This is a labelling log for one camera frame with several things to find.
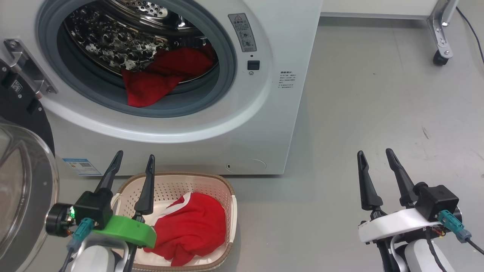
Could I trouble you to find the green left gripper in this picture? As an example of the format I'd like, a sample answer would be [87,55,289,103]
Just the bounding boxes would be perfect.
[93,150,157,249]

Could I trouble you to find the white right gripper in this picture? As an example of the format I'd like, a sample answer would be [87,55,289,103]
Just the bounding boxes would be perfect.
[357,148,447,243]

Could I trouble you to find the red garment white trim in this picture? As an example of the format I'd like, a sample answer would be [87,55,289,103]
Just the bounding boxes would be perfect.
[122,43,219,108]
[143,192,227,267]

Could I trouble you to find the washing machine door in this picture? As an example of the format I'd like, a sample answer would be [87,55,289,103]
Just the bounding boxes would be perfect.
[0,38,60,272]

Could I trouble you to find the cream perforated laundry basket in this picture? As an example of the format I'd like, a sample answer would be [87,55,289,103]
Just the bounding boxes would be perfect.
[110,172,238,272]

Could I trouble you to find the white front-load washing machine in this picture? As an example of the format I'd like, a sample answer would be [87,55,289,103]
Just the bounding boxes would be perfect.
[0,0,324,176]

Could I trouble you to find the stainless steel washing machine drum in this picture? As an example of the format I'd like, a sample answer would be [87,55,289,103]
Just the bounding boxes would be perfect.
[64,0,212,74]

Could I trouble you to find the blue energy label sticker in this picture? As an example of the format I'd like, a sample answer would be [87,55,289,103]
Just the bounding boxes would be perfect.
[62,158,102,176]

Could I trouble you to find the white partition panel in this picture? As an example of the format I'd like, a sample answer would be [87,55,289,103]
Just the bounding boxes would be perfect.
[321,0,439,20]

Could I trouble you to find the teal plug left camera cable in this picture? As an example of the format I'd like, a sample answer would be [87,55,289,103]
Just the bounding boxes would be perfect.
[59,217,94,272]

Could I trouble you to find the teal plug camera cable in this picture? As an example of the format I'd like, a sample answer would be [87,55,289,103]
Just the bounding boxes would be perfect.
[59,217,94,272]
[438,210,484,255]

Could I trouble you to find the teal plug right camera cable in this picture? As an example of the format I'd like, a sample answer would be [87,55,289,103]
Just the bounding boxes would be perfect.
[438,210,484,255]

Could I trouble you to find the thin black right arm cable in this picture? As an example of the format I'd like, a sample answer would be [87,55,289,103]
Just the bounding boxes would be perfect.
[424,229,448,272]

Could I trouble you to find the black floor cable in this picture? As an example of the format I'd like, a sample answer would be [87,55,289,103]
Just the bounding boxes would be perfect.
[456,6,484,65]

